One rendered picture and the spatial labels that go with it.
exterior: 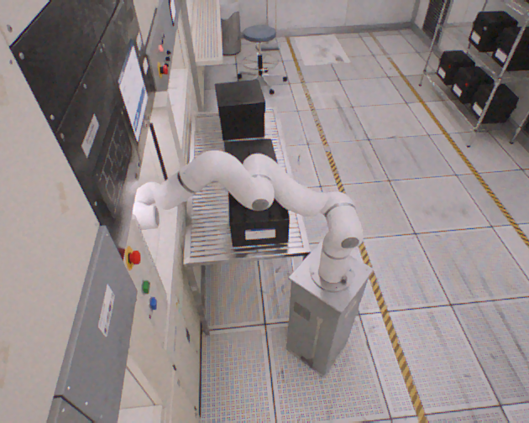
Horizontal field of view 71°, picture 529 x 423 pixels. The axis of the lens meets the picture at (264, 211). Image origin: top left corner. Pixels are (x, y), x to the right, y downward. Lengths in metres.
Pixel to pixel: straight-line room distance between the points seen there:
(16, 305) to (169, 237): 1.19
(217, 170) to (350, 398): 1.57
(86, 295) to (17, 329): 0.21
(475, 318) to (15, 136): 2.58
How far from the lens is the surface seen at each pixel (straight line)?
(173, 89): 2.84
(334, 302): 1.65
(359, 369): 2.38
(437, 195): 3.40
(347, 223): 1.36
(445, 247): 3.03
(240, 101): 2.32
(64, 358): 0.76
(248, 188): 1.14
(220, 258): 1.77
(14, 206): 0.63
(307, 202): 1.29
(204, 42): 3.59
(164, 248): 1.73
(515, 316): 2.89
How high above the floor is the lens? 2.18
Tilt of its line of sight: 47 degrees down
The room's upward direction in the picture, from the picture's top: 2 degrees counter-clockwise
